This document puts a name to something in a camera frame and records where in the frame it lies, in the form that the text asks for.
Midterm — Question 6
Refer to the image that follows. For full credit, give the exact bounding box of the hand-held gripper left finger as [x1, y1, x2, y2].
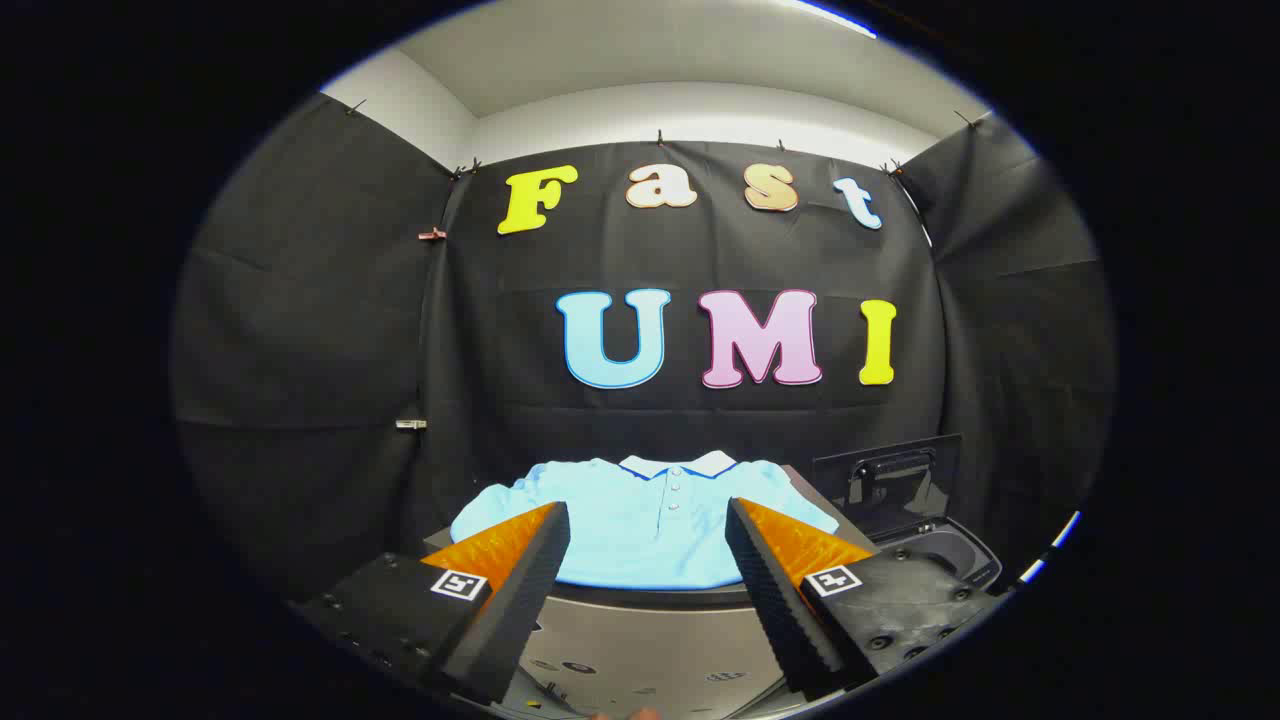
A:
[292, 500, 572, 704]

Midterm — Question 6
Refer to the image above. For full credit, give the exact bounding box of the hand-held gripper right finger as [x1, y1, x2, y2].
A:
[725, 496, 1002, 700]

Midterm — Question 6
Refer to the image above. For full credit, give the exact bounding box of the light blue polo shirt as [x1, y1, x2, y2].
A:
[450, 450, 841, 591]

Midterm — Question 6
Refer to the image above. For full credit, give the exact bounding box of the dark glass washing machine lid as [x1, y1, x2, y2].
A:
[812, 434, 963, 542]

